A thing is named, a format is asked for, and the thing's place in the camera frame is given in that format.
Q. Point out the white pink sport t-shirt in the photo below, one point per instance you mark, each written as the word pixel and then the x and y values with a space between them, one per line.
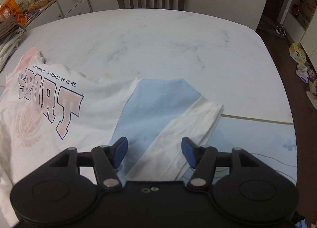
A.
pixel 47 108

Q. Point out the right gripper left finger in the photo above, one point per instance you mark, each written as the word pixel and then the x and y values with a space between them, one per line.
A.
pixel 106 160

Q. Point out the white drawer sideboard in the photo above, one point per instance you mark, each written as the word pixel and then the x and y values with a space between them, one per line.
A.
pixel 40 12

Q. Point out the light blue table mat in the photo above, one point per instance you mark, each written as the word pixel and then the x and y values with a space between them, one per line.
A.
pixel 274 143

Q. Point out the white wall cabinet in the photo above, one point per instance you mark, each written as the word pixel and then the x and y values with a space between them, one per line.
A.
pixel 299 20

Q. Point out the pale green folded sweater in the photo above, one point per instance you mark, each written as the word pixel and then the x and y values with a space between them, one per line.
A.
pixel 9 45

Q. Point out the beige slipper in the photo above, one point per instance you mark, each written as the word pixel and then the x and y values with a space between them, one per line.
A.
pixel 312 99

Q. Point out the brown folded garment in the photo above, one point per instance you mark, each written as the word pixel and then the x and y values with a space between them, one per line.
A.
pixel 8 26

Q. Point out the orange snack bag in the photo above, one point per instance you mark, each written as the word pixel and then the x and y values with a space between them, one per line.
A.
pixel 10 7

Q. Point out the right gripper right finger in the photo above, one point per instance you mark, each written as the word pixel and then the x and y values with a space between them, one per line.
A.
pixel 202 161

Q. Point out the white shoe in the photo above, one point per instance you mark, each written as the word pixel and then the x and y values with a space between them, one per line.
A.
pixel 305 73

